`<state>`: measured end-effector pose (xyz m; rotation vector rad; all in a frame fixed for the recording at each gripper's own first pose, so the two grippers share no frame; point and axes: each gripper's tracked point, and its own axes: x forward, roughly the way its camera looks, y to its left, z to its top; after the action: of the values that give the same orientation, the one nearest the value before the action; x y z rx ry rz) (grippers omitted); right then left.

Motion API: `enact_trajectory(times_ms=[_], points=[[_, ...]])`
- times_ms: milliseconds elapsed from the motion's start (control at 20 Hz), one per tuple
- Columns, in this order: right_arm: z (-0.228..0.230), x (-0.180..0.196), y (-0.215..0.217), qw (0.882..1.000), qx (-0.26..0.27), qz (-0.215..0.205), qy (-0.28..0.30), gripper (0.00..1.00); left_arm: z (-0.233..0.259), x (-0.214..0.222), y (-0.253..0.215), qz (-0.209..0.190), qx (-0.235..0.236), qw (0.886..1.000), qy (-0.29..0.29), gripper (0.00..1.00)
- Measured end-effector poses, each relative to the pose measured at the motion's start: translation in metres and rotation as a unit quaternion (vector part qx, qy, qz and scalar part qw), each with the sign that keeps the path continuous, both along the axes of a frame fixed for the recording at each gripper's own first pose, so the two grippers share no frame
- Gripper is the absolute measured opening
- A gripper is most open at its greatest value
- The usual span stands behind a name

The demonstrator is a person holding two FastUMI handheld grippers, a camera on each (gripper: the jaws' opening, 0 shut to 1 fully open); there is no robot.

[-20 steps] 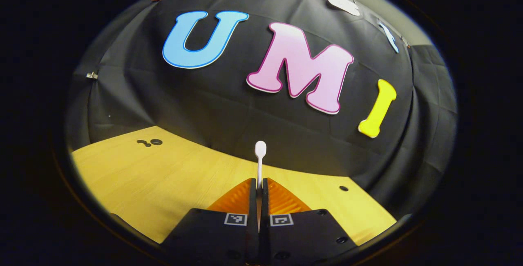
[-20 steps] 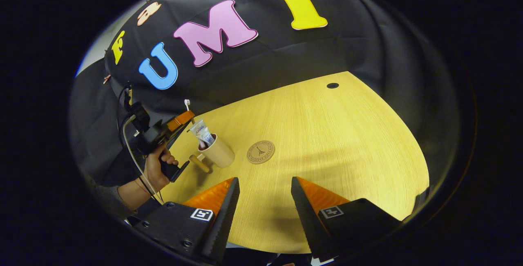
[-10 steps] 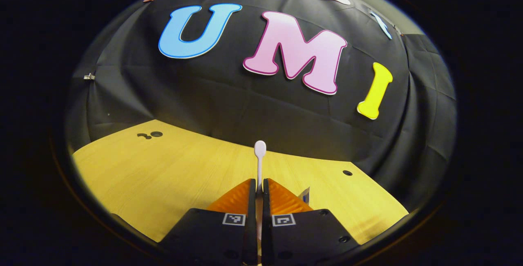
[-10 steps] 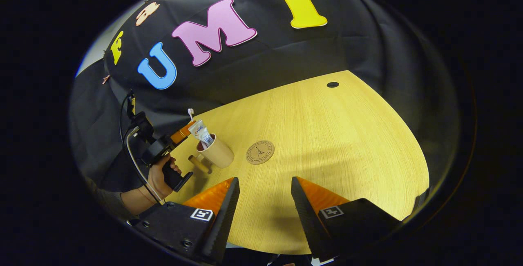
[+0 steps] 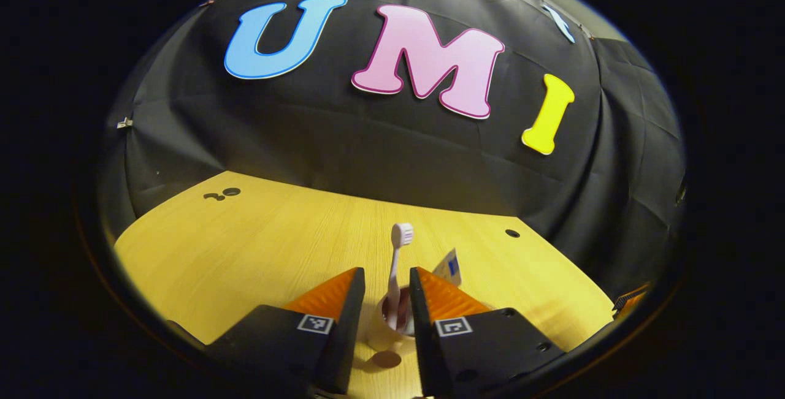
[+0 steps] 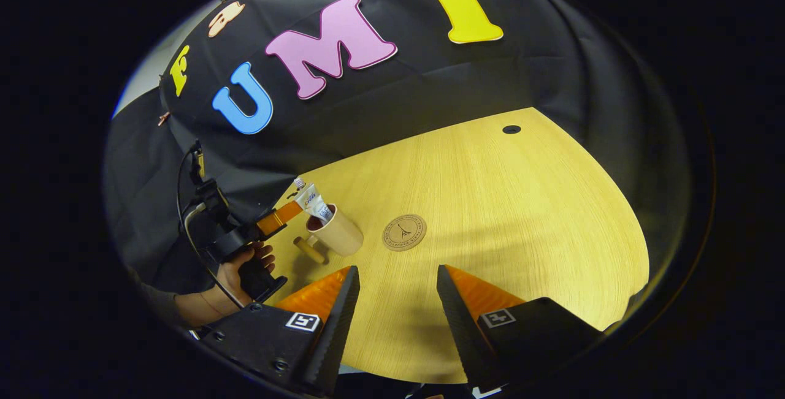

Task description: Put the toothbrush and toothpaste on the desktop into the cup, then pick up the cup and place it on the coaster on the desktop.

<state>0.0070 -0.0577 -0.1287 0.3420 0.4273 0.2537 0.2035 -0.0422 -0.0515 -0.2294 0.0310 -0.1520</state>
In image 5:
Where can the white toothbrush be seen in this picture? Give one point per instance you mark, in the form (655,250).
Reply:
(402,235)

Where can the black backdrop cloth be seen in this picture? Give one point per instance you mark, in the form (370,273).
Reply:
(368,141)

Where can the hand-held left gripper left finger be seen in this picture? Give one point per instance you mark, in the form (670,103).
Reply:
(346,331)

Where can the silver metal cloth clip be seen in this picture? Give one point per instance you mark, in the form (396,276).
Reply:
(124,122)

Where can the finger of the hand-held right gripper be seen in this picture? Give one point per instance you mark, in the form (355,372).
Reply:
(630,303)

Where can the wooden desktop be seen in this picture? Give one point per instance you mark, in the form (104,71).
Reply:
(245,246)

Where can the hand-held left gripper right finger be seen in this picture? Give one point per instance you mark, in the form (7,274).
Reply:
(423,338)

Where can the white toothpaste tube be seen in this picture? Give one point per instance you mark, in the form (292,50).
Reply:
(449,267)

